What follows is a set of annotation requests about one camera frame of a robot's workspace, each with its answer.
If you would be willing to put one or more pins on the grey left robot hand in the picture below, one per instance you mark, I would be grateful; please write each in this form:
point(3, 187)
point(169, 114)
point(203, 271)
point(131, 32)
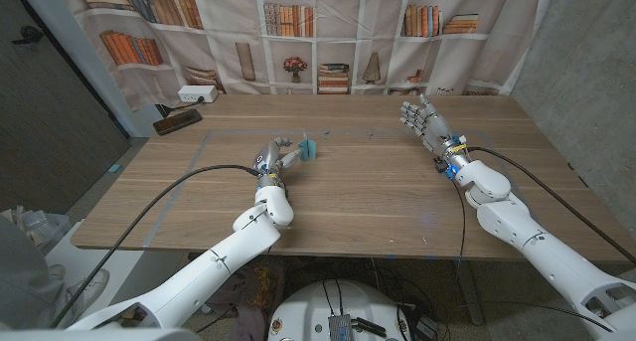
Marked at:
point(270, 159)

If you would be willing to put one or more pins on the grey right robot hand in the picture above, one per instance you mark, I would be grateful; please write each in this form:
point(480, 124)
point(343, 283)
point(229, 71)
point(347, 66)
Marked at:
point(437, 129)

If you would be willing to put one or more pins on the teal sticky note pad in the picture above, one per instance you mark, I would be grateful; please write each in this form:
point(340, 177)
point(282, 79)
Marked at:
point(308, 149)

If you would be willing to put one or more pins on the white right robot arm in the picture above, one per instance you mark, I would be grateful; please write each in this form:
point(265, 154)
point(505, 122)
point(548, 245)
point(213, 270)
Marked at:
point(522, 226)

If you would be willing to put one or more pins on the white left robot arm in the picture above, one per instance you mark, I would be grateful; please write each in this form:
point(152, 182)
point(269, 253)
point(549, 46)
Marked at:
point(238, 246)

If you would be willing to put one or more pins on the black TV remote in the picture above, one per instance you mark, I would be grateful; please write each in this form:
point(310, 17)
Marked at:
point(177, 121)

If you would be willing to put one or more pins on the grey tape outline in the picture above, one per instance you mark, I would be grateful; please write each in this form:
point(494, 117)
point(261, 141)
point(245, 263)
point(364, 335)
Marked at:
point(223, 131)

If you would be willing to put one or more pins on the white power strip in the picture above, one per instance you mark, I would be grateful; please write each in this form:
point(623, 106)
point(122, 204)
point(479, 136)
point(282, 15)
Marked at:
point(198, 93)

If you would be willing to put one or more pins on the printed bookshelf backdrop cloth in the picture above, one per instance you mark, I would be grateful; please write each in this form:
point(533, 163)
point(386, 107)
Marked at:
point(223, 57)

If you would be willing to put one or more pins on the dark crumpled cloth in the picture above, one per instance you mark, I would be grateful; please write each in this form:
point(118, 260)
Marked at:
point(258, 291)

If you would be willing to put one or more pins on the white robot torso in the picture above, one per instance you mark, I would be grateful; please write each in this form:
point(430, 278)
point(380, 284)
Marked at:
point(308, 306)

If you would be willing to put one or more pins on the blue tape piece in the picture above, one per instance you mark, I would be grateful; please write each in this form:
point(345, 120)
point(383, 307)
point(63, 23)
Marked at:
point(114, 168)

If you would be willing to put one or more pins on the grey table leg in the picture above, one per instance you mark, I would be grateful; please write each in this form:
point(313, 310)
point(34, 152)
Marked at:
point(469, 296)

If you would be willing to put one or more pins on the grey ribbed electronics box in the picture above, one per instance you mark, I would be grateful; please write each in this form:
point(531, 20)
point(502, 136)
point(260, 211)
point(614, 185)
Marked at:
point(340, 328)

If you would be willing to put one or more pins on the black power adapter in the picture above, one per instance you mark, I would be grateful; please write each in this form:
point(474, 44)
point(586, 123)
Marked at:
point(427, 327)

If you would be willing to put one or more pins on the white flat platform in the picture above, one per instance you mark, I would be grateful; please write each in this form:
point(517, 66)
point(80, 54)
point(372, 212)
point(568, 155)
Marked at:
point(74, 251)

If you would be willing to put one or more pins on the dark grey door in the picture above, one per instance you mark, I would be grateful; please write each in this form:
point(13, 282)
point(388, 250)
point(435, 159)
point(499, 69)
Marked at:
point(49, 132)

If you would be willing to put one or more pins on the clear plastic box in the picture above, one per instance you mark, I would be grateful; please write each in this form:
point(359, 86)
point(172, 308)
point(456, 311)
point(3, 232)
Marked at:
point(40, 226)

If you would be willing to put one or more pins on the person in grey trousers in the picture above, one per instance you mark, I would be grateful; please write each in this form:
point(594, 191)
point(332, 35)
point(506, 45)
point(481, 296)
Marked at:
point(20, 281)

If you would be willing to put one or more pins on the white door frame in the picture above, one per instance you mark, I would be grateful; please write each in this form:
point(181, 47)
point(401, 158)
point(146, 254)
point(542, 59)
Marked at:
point(89, 57)

